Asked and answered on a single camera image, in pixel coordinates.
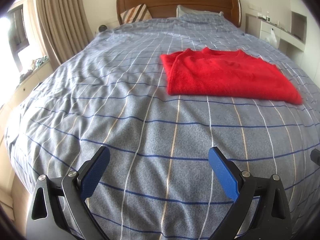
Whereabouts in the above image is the red knit sweater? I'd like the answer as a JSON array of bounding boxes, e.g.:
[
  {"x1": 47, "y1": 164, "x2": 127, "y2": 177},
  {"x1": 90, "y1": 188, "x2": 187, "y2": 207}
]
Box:
[{"x1": 160, "y1": 47, "x2": 303, "y2": 105}]

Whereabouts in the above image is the white built-in desk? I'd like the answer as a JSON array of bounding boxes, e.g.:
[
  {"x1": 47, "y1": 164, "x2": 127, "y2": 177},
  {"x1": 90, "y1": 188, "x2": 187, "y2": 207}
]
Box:
[{"x1": 245, "y1": 14, "x2": 305, "y2": 65}]

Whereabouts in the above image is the white plastic bag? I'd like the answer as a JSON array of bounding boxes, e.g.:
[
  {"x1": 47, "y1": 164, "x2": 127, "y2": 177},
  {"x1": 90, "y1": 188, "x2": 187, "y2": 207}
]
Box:
[{"x1": 265, "y1": 28, "x2": 278, "y2": 49}]

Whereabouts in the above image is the clutter on window sill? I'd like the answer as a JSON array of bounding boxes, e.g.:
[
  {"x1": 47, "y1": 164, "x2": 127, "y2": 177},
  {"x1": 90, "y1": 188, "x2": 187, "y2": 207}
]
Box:
[{"x1": 20, "y1": 55, "x2": 49, "y2": 83}]

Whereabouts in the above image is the beige pleated curtain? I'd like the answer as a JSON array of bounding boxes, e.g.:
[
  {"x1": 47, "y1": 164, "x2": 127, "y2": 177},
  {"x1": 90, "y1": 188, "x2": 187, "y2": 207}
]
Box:
[{"x1": 36, "y1": 0, "x2": 93, "y2": 69}]

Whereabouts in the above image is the white bed pillow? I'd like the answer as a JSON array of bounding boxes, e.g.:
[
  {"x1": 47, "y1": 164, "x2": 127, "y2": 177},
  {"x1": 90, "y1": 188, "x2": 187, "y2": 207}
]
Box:
[{"x1": 176, "y1": 5, "x2": 224, "y2": 17}]

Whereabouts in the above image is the small white round fan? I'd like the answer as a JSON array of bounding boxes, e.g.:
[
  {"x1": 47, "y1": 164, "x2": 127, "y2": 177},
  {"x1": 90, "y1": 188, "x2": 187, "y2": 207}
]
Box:
[{"x1": 98, "y1": 24, "x2": 108, "y2": 33}]

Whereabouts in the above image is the brown wooden headboard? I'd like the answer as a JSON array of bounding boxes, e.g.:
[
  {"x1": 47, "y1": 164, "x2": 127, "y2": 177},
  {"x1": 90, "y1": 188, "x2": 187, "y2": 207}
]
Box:
[{"x1": 116, "y1": 0, "x2": 242, "y2": 28}]

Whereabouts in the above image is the striped throw pillow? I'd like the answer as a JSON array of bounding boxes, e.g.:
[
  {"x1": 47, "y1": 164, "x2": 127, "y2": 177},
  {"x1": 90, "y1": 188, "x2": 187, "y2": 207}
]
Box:
[{"x1": 120, "y1": 4, "x2": 152, "y2": 24}]

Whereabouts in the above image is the window with dark frame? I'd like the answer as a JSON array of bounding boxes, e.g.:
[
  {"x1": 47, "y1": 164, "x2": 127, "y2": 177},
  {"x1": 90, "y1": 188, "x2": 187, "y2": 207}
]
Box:
[{"x1": 7, "y1": 4, "x2": 29, "y2": 72}]

